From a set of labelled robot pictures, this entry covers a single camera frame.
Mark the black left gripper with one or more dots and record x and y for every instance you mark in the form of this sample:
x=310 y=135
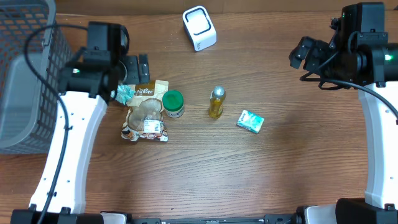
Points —
x=132 y=63

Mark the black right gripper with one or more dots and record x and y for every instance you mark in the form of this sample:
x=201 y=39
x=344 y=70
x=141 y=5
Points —
x=311 y=53

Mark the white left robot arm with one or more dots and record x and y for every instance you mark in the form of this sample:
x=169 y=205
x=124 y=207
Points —
x=85 y=84

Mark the teal crinkled wrapper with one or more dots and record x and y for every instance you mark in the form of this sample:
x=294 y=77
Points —
x=123 y=94

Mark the grey plastic mesh basket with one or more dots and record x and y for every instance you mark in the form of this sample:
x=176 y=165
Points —
x=28 y=108

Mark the brown nut snack pouch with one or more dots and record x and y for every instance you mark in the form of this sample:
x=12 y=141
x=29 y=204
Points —
x=144 y=119

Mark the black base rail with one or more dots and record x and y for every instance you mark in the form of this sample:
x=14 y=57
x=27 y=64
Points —
x=214 y=220

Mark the yellow oil bottle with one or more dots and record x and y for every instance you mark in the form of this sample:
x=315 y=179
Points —
x=217 y=98

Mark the white barcode scanner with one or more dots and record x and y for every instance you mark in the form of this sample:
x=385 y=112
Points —
x=199 y=28

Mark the green lid jar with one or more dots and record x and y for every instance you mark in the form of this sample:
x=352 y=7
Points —
x=173 y=103

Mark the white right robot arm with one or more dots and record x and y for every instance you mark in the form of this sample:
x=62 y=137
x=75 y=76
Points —
x=359 y=56

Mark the teal tissue pack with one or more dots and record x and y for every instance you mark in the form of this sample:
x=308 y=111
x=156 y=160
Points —
x=250 y=121

